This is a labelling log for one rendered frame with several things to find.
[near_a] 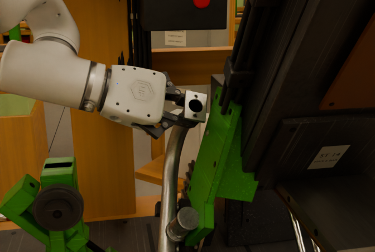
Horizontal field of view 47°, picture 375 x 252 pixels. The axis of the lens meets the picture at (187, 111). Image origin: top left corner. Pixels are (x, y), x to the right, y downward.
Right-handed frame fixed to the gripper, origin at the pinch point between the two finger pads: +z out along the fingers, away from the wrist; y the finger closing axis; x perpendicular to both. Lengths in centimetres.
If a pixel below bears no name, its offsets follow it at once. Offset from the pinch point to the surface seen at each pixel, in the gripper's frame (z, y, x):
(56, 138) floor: -13, 122, 323
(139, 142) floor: 57, 121, 288
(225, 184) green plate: 6.2, -13.6, -3.6
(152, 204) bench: 7.7, -4.7, 44.2
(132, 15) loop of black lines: -11.0, 25.8, 10.2
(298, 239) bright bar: 19.2, -20.5, -4.5
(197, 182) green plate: 3.9, -11.7, 3.0
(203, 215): 3.4, -18.8, -2.1
